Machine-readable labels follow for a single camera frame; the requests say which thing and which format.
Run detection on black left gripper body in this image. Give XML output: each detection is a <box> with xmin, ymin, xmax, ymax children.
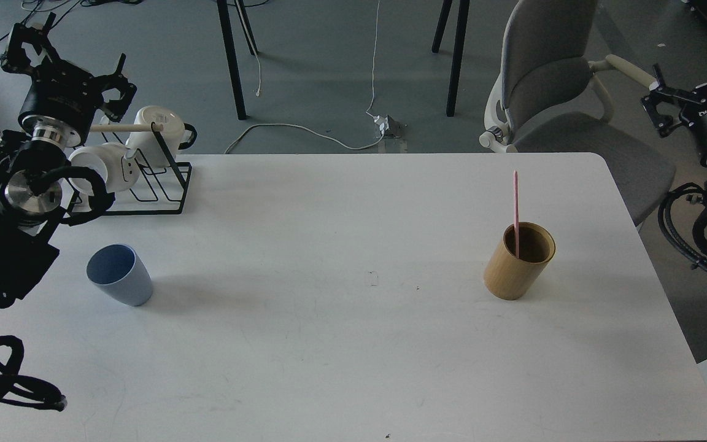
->
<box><xmin>18</xmin><ymin>61</ymin><xmax>103</xmax><ymax>147</ymax></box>

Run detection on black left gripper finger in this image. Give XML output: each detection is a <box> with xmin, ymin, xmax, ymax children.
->
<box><xmin>0</xmin><ymin>12</ymin><xmax>60</xmax><ymax>76</ymax></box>
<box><xmin>93</xmin><ymin>53</ymin><xmax>137</xmax><ymax>122</ymax></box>

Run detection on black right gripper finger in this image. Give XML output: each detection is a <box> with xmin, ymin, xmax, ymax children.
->
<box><xmin>641</xmin><ymin>64</ymin><xmax>692</xmax><ymax>138</ymax></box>

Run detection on blue plastic cup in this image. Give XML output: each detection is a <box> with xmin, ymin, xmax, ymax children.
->
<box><xmin>86</xmin><ymin>244</ymin><xmax>153</xmax><ymax>306</ymax></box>

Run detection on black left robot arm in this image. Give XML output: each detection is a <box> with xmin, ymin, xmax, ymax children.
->
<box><xmin>0</xmin><ymin>12</ymin><xmax>137</xmax><ymax>411</ymax></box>

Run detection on white mug front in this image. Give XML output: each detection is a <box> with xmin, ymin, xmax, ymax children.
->
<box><xmin>68</xmin><ymin>142</ymin><xmax>141</xmax><ymax>196</ymax></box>

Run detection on white mug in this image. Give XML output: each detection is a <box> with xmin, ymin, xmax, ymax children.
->
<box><xmin>68</xmin><ymin>142</ymin><xmax>141</xmax><ymax>196</ymax></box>
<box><xmin>125</xmin><ymin>104</ymin><xmax>197</xmax><ymax>169</ymax></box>

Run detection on white mug rear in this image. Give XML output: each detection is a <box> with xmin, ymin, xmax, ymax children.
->
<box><xmin>125</xmin><ymin>104</ymin><xmax>197</xmax><ymax>169</ymax></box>

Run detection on black table leg left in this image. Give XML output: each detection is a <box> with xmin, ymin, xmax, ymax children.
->
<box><xmin>214</xmin><ymin>1</ymin><xmax>258</xmax><ymax>120</ymax></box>

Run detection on black table leg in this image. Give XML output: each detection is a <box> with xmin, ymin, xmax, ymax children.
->
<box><xmin>430</xmin><ymin>1</ymin><xmax>471</xmax><ymax>117</ymax></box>
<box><xmin>214</xmin><ymin>1</ymin><xmax>258</xmax><ymax>120</ymax></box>

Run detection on grey office chair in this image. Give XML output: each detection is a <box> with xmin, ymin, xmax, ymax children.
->
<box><xmin>479</xmin><ymin>1</ymin><xmax>676</xmax><ymax>225</ymax></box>

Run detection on black table leg right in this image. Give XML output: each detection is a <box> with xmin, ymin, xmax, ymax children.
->
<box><xmin>430</xmin><ymin>1</ymin><xmax>471</xmax><ymax>117</ymax></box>

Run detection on bamboo cylinder holder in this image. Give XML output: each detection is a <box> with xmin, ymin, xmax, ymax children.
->
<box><xmin>483</xmin><ymin>222</ymin><xmax>556</xmax><ymax>300</ymax></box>

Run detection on white power adapter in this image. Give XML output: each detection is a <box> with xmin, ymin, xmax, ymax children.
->
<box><xmin>373</xmin><ymin>115</ymin><xmax>403</xmax><ymax>138</ymax></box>

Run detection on black wire mug rack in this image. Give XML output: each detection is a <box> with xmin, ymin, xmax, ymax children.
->
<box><xmin>68</xmin><ymin>117</ymin><xmax>193</xmax><ymax>216</ymax></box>

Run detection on black cables on floor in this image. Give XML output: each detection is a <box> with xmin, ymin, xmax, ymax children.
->
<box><xmin>0</xmin><ymin>0</ymin><xmax>145</xmax><ymax>73</ymax></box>

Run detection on white cable on floor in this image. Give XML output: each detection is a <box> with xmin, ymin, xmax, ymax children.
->
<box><xmin>225</xmin><ymin>0</ymin><xmax>385</xmax><ymax>154</ymax></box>

